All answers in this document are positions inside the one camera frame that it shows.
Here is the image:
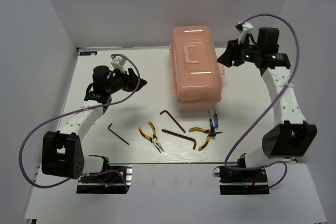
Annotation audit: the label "small dark hex key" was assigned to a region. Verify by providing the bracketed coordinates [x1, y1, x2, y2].
[108, 123, 130, 146]

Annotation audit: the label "lower long hex key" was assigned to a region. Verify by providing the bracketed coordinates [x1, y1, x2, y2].
[161, 129, 197, 150]

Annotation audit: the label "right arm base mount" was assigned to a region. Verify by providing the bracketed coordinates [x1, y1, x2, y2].
[213, 166, 269, 196]

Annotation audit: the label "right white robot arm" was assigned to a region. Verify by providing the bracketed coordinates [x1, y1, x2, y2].
[217, 23, 317, 182]

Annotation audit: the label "yellow side cutter pliers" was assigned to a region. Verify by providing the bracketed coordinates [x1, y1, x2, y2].
[188, 126, 224, 152]

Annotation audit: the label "upper long hex key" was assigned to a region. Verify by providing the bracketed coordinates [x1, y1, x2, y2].
[159, 110, 186, 133]

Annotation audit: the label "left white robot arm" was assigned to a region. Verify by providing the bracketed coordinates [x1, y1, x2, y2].
[41, 66, 147, 182]

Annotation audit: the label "yellow needle nose pliers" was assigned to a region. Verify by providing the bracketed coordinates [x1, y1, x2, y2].
[138, 121, 164, 153]

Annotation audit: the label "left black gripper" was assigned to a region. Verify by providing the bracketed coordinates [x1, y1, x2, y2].
[107, 66, 148, 94]

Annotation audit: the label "long hex key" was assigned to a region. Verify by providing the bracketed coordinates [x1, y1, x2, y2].
[159, 110, 186, 133]
[161, 129, 197, 150]

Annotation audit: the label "green black screwdriver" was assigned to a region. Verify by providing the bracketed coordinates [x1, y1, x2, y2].
[208, 111, 216, 137]

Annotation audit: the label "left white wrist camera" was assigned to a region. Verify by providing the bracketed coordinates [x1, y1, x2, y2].
[111, 55, 126, 73]

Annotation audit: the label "pink plastic tool box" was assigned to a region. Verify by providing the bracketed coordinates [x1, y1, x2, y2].
[170, 26, 224, 111]

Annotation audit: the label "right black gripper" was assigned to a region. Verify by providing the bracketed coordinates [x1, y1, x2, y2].
[216, 36, 261, 68]

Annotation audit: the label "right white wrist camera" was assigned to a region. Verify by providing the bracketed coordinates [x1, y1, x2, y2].
[235, 22, 254, 45]

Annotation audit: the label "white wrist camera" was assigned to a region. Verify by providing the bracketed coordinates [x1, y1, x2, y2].
[235, 22, 254, 45]
[111, 55, 126, 73]

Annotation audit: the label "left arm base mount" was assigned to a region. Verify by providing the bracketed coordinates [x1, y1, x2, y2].
[76, 164, 133, 195]

